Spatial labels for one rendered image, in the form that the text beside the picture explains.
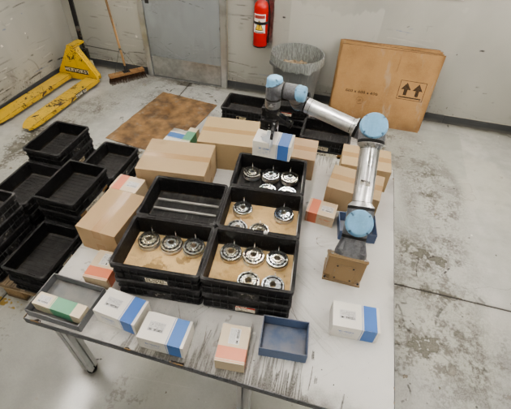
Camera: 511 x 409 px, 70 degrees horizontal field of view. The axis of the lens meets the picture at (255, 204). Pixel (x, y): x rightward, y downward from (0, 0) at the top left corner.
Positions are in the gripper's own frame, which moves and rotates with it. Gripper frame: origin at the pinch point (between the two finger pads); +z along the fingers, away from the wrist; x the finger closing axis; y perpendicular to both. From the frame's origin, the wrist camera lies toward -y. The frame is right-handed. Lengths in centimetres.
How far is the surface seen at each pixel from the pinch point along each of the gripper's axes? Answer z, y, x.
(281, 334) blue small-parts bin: 41, -25, 82
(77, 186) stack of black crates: 62, 134, 5
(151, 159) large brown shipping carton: 21, 70, 9
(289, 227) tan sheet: 28.7, -17.2, 30.9
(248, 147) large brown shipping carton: 21.6, 19.2, -20.6
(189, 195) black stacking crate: 28, 40, 24
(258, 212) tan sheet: 28.6, 0.7, 24.9
